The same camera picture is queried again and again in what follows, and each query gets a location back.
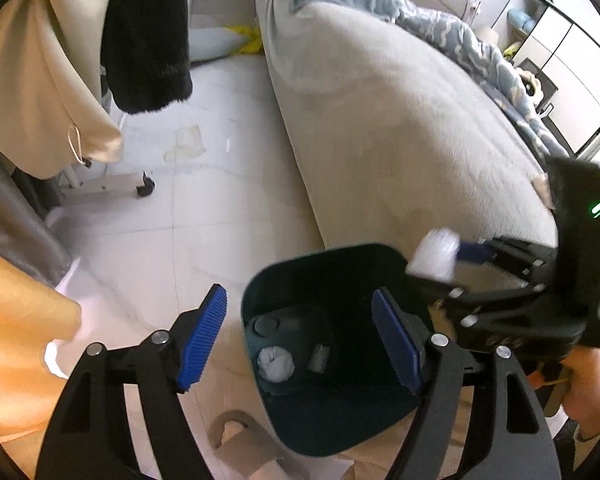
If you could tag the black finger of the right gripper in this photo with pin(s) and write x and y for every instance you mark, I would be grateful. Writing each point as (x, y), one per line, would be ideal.
(440, 290)

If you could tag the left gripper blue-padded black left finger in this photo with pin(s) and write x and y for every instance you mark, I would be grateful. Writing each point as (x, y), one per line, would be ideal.
(89, 435)

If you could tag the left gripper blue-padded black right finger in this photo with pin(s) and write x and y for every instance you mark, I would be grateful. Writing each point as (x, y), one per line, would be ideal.
(507, 436)

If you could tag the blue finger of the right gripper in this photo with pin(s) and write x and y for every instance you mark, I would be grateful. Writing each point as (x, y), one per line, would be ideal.
(507, 253)

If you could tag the white sock ball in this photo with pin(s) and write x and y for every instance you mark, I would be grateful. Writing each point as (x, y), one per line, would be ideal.
(435, 256)
(275, 364)

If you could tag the dark green trash bin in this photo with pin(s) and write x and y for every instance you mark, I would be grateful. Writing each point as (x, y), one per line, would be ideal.
(318, 307)

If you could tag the person's right hand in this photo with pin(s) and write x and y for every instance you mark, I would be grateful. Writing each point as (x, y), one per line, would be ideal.
(582, 401)

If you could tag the orange cloth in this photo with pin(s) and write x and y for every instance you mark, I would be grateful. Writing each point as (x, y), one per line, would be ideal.
(31, 316)

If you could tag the beige slipper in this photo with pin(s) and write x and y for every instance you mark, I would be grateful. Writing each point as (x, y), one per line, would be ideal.
(240, 442)

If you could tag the white pet bed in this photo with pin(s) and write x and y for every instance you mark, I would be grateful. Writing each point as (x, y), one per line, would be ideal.
(531, 83)

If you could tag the white rolling rack base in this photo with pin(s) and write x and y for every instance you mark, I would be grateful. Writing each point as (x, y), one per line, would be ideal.
(138, 183)

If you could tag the blue cloud-pattern blanket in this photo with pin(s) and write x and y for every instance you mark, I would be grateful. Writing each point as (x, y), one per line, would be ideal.
(484, 63)

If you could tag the beige hanging garment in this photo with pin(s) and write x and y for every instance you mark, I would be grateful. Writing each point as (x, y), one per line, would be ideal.
(50, 110)

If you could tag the black hanging garment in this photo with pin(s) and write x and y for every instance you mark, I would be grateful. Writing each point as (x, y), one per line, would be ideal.
(145, 53)

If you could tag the white wardrobe with black frame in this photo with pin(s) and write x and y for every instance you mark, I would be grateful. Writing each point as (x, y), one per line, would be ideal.
(539, 37)

